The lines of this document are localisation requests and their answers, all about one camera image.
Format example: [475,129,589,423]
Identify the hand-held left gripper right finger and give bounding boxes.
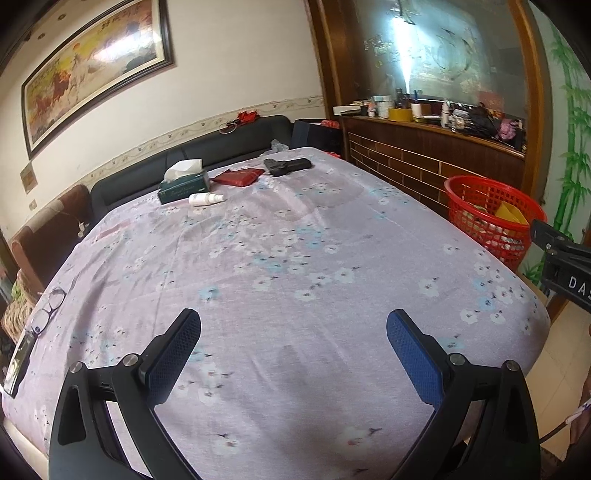
[386,308,542,480]

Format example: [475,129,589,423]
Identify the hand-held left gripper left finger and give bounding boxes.
[48,308,202,480]

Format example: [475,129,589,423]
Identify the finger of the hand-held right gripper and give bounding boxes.
[530,219,591,259]

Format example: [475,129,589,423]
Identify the red plastic basket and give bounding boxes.
[444,175,548,273]

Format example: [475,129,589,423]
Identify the floral purple tablecloth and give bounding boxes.
[0,147,551,480]

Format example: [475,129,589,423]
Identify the row of shelf clutter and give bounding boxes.
[332,90,527,153]

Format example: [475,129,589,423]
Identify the black phone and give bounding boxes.
[2,332,35,398]

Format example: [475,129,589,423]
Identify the woven beige throw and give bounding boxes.
[0,270,47,337]

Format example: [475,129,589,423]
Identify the green tissue box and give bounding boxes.
[158,171,211,205]

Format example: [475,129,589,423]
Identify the wooden cabinet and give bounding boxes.
[339,115,532,241]

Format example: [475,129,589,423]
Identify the black leather sofa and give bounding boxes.
[90,115,294,222]

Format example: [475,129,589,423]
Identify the brown armchair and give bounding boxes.
[10,185,93,287]

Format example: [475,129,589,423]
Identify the white tissue sheet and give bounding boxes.
[164,159,204,182]

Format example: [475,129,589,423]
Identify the red pouch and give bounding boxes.
[213,168,265,188]

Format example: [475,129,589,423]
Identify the black toy pistol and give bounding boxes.
[264,158,312,177]

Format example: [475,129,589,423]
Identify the black paper bag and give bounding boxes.
[292,119,345,158]

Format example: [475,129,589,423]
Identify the framed horse painting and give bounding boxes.
[21,0,176,160]

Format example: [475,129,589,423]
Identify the green bamboo wall decal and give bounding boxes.
[531,14,591,287]

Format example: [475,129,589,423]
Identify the purple frame glasses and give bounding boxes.
[28,287,66,334]

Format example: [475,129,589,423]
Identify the etched glass wall panel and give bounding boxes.
[332,0,527,121]

